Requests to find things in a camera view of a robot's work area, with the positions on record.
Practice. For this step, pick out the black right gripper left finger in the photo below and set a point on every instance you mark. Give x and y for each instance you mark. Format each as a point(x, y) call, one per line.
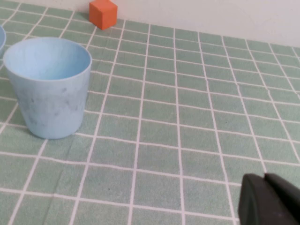
point(255, 206)

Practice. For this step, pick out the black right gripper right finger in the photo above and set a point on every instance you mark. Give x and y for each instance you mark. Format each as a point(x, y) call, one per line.
point(286, 197)

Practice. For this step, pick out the light blue plastic cup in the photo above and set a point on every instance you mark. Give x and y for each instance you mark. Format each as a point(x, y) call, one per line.
point(54, 112)

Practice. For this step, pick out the light blue plastic plate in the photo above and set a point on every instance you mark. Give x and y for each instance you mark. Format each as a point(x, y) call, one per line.
point(1, 42)

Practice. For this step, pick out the green checked tablecloth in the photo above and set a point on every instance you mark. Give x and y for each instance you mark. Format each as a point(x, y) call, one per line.
point(178, 122)

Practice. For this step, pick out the orange foam cube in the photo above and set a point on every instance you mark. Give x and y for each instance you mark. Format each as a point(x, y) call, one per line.
point(103, 14)

